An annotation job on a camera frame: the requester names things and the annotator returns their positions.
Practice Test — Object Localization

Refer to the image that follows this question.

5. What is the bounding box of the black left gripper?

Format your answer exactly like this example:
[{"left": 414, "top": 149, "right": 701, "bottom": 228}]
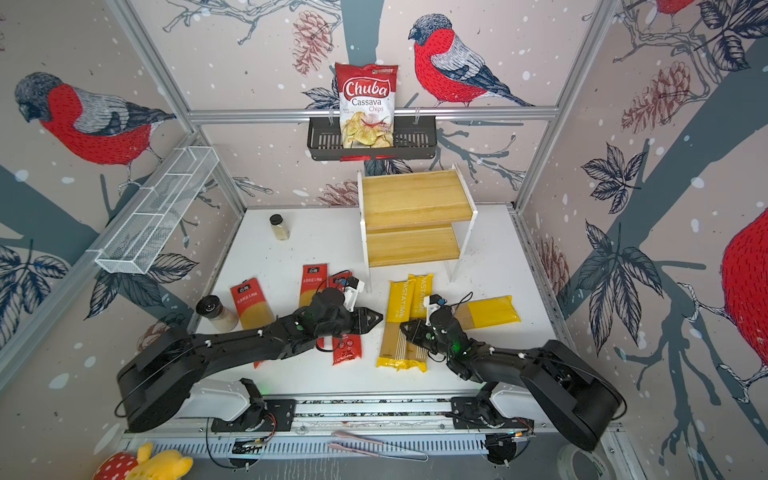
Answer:
[{"left": 316, "top": 306, "right": 386, "bottom": 339}]

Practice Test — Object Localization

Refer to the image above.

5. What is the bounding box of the yellow spaghetti bag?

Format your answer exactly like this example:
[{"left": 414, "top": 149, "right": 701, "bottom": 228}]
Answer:
[
  {"left": 406, "top": 274, "right": 434, "bottom": 373},
  {"left": 376, "top": 278, "right": 415, "bottom": 370},
  {"left": 454, "top": 296, "right": 521, "bottom": 330}
]

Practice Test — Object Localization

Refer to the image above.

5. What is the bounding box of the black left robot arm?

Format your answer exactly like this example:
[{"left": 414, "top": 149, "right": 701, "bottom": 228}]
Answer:
[{"left": 117, "top": 288, "right": 384, "bottom": 433}]

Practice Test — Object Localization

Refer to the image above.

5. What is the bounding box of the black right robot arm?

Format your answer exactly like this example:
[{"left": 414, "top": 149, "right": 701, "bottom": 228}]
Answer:
[{"left": 400, "top": 308, "right": 627, "bottom": 451}]

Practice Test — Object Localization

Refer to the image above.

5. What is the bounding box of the red pasta bag right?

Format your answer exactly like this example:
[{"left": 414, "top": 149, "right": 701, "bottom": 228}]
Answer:
[{"left": 329, "top": 270, "right": 362, "bottom": 366}]

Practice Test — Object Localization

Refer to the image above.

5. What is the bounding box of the red pasta bag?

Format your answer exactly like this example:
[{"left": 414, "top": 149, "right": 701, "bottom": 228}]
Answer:
[
  {"left": 229, "top": 277, "right": 277, "bottom": 369},
  {"left": 329, "top": 270, "right": 362, "bottom": 366},
  {"left": 299, "top": 264, "right": 328, "bottom": 308}
]

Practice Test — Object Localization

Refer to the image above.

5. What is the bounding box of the red pasta bag middle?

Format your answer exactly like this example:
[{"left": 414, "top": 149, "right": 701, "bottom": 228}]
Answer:
[{"left": 299, "top": 264, "right": 328, "bottom": 308}]

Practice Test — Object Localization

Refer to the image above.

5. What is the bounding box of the red pasta bag left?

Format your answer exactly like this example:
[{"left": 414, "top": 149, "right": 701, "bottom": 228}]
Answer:
[{"left": 229, "top": 277, "right": 277, "bottom": 369}]

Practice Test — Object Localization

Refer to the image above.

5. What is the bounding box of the small spice jar black lid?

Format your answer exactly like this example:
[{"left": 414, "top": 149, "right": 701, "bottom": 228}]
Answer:
[{"left": 269, "top": 214, "right": 290, "bottom": 241}]

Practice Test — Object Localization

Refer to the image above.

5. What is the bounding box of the large spice jar black lid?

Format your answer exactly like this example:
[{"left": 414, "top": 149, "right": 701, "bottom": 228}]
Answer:
[{"left": 195, "top": 295, "right": 239, "bottom": 333}]

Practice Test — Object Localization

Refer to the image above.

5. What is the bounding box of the white tape roll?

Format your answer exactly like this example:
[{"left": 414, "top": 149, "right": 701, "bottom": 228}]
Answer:
[{"left": 556, "top": 445, "right": 613, "bottom": 480}]

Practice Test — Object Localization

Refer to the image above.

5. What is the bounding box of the Chuba cassava chips bag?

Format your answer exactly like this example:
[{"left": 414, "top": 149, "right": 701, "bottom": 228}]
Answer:
[{"left": 335, "top": 63, "right": 398, "bottom": 149}]

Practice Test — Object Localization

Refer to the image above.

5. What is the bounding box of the yellow plush toy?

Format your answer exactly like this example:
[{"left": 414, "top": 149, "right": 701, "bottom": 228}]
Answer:
[{"left": 125, "top": 443, "right": 194, "bottom": 480}]

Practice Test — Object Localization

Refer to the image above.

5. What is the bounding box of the red strawberry plush toy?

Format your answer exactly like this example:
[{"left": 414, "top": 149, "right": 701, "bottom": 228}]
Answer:
[{"left": 92, "top": 452, "right": 138, "bottom": 480}]

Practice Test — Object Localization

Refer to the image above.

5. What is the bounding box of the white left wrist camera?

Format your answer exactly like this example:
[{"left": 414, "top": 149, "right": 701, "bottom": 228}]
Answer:
[{"left": 343, "top": 276, "right": 365, "bottom": 312}]

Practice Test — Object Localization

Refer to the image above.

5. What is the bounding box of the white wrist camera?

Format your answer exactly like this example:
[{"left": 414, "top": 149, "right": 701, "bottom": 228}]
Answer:
[
  {"left": 343, "top": 276, "right": 365, "bottom": 312},
  {"left": 423, "top": 294, "right": 447, "bottom": 325}
]

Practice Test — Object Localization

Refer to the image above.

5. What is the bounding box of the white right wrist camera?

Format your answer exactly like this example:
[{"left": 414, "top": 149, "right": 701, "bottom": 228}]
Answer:
[{"left": 423, "top": 294, "right": 447, "bottom": 325}]

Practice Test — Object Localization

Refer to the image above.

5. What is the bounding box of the metal base rail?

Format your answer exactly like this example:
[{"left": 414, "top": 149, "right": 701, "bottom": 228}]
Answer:
[{"left": 119, "top": 392, "right": 613, "bottom": 463}]

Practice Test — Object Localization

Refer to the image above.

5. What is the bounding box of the white frame wooden shelf rack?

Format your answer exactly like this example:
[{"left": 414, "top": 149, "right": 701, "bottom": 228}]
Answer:
[{"left": 356, "top": 165, "right": 479, "bottom": 282}]

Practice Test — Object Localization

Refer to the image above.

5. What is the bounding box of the black hanging wire basket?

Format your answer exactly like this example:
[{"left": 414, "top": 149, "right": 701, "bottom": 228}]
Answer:
[{"left": 307, "top": 116, "right": 437, "bottom": 161}]

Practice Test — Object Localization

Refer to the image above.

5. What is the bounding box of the white wire mesh basket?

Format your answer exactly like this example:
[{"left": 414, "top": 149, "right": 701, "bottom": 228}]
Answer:
[{"left": 95, "top": 146, "right": 219, "bottom": 274}]

